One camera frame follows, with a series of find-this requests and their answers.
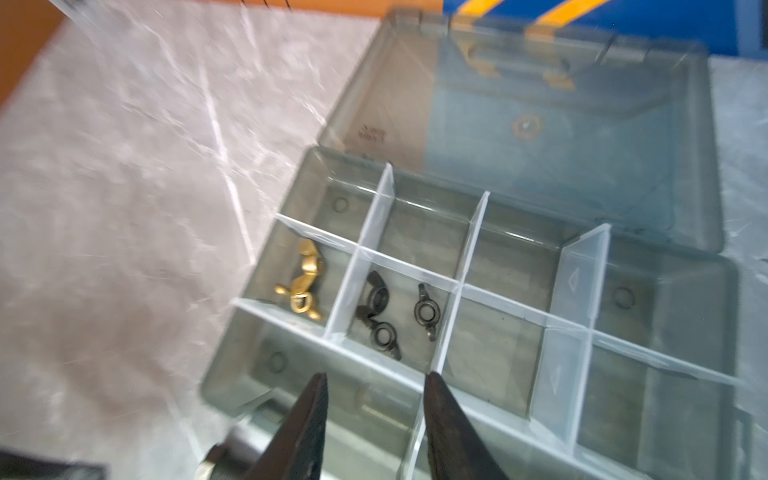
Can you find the large black hex bolt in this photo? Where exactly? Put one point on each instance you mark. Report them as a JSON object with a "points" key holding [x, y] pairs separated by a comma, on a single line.
{"points": [[227, 461]]}

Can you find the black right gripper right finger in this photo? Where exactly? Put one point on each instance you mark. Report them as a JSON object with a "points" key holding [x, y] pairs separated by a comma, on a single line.
{"points": [[455, 450]]}

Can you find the brass wing nut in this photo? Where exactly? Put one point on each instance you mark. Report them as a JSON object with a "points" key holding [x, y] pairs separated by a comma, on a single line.
{"points": [[312, 264], [300, 296]]}

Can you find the clear grey compartment organizer box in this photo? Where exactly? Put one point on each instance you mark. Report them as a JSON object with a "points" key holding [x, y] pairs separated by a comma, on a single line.
{"points": [[558, 192]]}

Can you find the black wing nut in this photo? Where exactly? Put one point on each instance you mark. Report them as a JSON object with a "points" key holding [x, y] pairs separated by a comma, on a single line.
{"points": [[383, 335], [427, 312]]}

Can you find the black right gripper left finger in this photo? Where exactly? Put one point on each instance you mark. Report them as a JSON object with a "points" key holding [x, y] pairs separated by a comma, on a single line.
{"points": [[297, 449]]}

